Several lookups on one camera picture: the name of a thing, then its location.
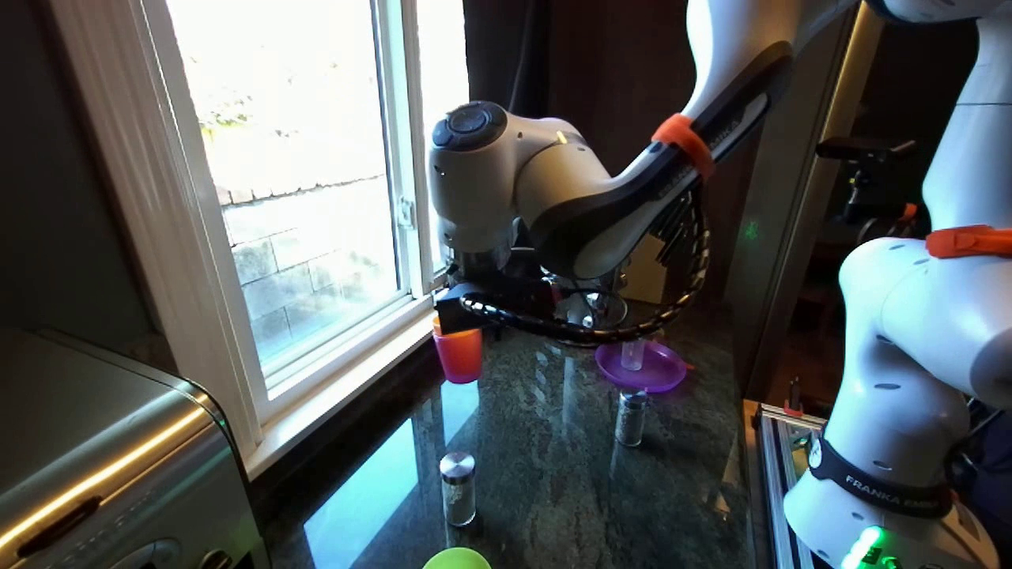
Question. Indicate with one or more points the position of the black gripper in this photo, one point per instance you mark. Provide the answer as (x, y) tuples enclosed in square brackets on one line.
[(495, 296)]

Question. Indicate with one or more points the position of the purple cup with orange base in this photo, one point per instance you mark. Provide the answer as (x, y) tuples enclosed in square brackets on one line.
[(458, 350)]

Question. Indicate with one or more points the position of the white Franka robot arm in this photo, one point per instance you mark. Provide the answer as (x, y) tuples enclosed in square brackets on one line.
[(917, 305)]

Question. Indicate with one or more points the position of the spice jar inside bowl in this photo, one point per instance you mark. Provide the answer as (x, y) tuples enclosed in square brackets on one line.
[(632, 355)]

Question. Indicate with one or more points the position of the purple plastic bowl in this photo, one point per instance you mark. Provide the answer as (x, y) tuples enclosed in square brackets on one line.
[(643, 368)]

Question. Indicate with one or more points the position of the silver lid spice jar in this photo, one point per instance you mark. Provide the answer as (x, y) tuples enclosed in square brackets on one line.
[(458, 490)]

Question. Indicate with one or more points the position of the green round object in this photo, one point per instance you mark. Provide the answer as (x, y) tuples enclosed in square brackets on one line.
[(457, 558)]

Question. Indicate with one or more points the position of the silver toaster appliance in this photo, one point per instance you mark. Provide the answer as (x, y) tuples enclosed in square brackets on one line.
[(116, 463)]

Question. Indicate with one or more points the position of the white window frame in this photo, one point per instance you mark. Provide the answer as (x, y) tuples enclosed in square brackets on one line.
[(211, 240)]

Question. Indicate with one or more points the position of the aluminium frame rail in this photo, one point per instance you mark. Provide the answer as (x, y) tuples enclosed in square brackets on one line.
[(786, 475)]

